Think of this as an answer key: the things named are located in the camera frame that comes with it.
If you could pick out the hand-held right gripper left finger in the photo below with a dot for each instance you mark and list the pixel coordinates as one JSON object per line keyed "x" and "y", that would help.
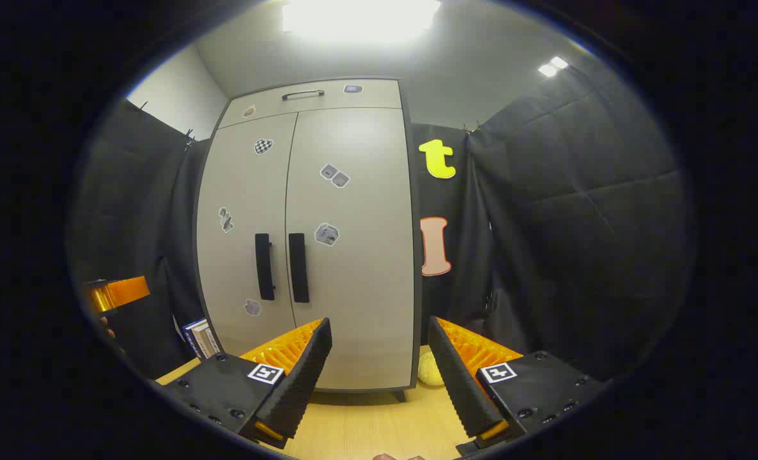
{"x": 302, "y": 377}

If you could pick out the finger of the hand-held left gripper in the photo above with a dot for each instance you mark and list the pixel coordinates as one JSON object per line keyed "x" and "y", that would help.
{"x": 120, "y": 292}

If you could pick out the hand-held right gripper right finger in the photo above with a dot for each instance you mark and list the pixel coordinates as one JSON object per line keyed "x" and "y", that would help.
{"x": 459, "y": 383}

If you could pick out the grey double-door shoe cabinet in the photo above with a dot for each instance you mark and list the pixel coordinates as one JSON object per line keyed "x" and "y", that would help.
{"x": 353, "y": 364}

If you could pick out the grey shoe cabinet door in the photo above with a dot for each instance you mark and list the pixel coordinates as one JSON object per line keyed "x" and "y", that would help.
{"x": 238, "y": 191}
{"x": 366, "y": 287}

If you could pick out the grey cabinet drawer front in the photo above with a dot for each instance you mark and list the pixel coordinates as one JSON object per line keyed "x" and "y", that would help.
{"x": 366, "y": 102}

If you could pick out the yellow plush toy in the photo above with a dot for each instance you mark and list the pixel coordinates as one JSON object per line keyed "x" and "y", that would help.
{"x": 430, "y": 375}

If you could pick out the blue white box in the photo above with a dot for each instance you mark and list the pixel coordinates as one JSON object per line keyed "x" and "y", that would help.
{"x": 200, "y": 338}

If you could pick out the small square ceiling light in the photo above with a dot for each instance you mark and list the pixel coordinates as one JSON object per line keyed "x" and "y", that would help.
{"x": 559, "y": 62}
{"x": 547, "y": 71}

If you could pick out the large ceiling light panel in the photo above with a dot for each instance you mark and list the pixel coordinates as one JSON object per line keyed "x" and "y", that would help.
{"x": 360, "y": 19}

